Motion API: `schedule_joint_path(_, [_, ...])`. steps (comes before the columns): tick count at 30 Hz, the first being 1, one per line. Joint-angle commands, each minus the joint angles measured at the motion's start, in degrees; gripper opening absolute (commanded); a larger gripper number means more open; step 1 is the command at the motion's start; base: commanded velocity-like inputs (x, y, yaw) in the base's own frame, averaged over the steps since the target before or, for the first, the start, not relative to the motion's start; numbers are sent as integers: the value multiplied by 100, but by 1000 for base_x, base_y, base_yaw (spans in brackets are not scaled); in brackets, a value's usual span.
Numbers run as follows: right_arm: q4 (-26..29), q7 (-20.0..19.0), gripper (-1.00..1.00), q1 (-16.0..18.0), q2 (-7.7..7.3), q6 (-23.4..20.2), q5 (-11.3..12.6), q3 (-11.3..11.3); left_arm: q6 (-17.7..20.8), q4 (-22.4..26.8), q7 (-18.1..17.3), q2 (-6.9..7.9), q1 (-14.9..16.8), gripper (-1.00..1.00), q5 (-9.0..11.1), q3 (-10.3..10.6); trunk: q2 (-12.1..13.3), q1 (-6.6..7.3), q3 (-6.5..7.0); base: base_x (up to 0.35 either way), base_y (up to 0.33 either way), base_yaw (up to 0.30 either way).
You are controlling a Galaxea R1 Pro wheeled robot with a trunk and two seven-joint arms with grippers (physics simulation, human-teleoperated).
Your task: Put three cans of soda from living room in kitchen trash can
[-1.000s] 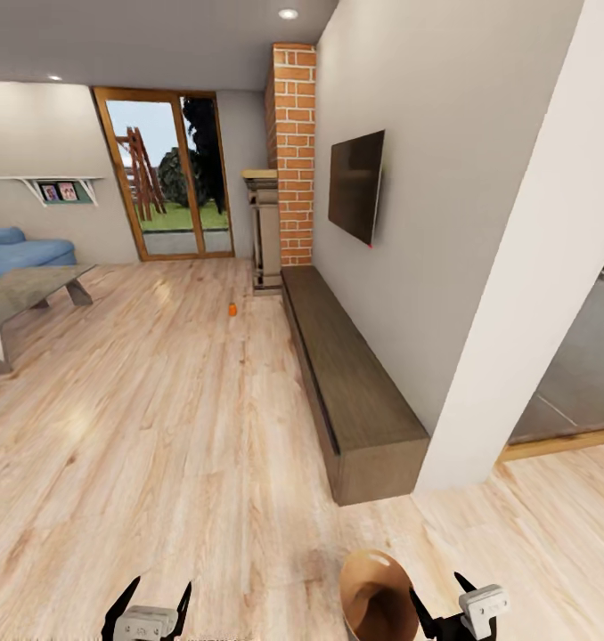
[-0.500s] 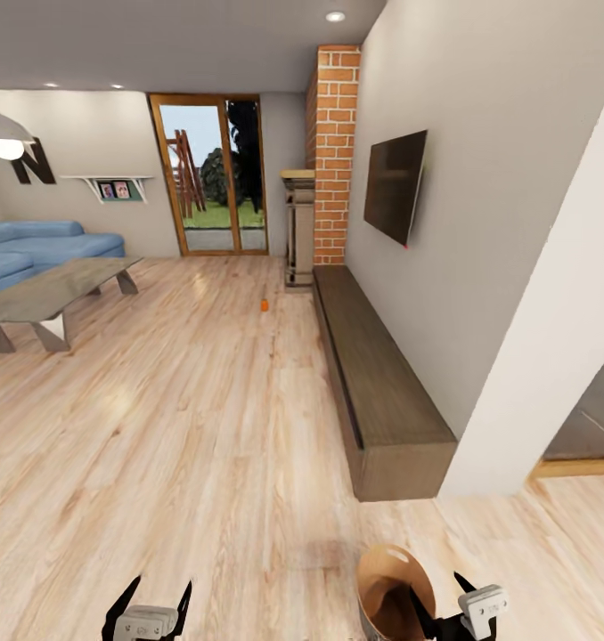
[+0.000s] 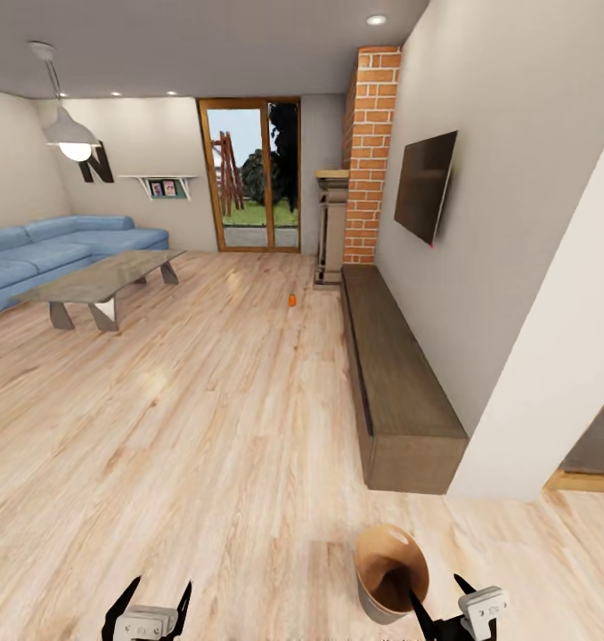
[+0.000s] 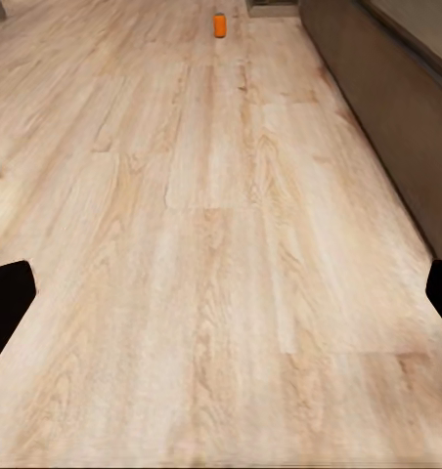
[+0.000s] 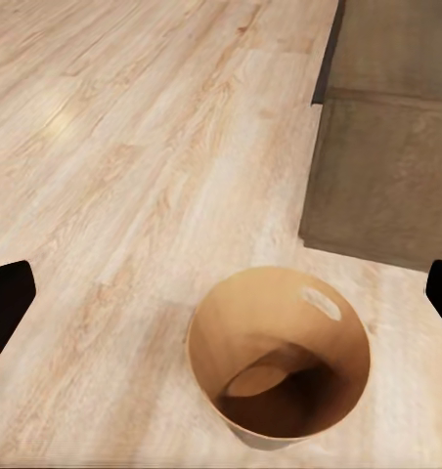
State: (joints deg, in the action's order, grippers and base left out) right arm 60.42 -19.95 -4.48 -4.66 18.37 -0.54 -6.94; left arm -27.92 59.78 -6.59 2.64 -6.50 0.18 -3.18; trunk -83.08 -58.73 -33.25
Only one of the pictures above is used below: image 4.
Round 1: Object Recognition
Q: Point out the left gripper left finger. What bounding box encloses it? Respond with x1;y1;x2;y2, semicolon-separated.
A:
0;260;37;354

